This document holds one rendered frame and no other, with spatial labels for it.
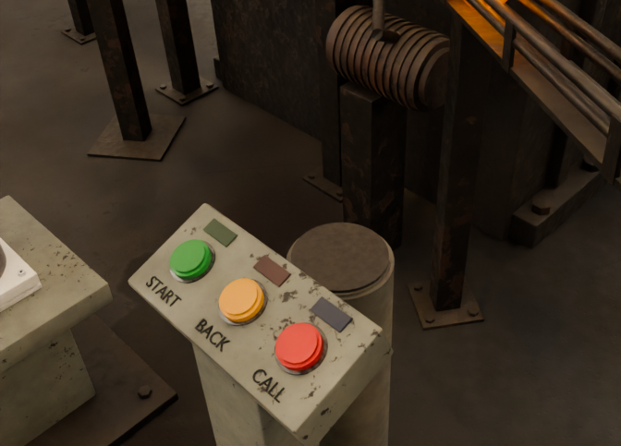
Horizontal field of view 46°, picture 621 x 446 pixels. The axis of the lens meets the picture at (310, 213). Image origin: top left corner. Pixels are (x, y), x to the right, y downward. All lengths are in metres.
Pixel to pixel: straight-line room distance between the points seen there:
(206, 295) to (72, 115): 1.52
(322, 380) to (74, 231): 1.20
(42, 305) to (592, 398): 0.92
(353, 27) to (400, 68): 0.13
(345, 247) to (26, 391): 0.65
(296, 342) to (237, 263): 0.11
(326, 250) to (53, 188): 1.17
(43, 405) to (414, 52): 0.83
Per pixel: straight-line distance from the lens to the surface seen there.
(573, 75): 0.74
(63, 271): 1.19
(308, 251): 0.81
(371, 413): 0.95
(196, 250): 0.69
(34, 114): 2.20
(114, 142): 1.98
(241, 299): 0.64
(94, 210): 1.78
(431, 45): 1.18
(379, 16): 1.19
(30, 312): 1.14
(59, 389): 1.31
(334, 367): 0.60
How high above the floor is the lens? 1.08
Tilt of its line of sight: 41 degrees down
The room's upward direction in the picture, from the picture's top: 4 degrees counter-clockwise
